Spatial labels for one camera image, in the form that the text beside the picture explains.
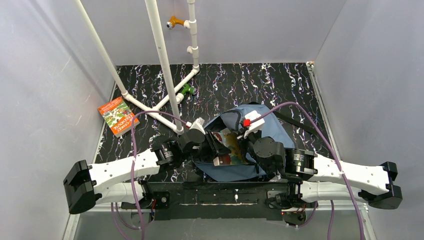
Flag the blue backpack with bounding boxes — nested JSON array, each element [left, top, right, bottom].
[[194, 102, 295, 182]]

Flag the yellow illustrated cover book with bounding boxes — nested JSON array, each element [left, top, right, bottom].
[[212, 128, 249, 167]]

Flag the orange green treehouse book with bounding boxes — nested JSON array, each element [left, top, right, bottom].
[[97, 96, 135, 138]]

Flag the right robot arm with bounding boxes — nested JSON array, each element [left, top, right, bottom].
[[236, 133, 403, 210]]

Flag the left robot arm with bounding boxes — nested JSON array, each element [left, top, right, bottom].
[[63, 129, 231, 215]]

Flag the green white pipe fitting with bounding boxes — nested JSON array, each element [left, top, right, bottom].
[[176, 83, 197, 104]]

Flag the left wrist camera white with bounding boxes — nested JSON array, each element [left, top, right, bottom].
[[186, 117, 206, 135]]

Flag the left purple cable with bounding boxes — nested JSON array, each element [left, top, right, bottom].
[[110, 110, 193, 240]]

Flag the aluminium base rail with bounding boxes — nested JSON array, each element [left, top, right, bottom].
[[61, 180, 379, 240]]

